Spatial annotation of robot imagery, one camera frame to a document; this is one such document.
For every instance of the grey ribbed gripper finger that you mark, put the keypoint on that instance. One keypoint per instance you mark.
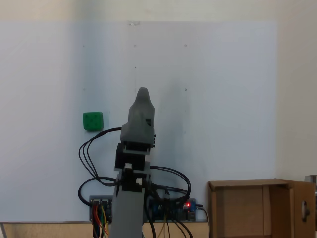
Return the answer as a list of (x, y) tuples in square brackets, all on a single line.
[(142, 106)]

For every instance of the green die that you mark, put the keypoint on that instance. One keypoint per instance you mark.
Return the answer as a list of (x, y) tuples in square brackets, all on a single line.
[(92, 121)]

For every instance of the blue circuit board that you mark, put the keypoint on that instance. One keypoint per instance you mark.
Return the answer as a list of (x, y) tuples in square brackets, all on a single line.
[(155, 209)]

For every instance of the brown cardboard box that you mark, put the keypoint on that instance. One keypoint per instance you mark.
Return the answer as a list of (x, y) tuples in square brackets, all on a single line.
[(237, 208)]

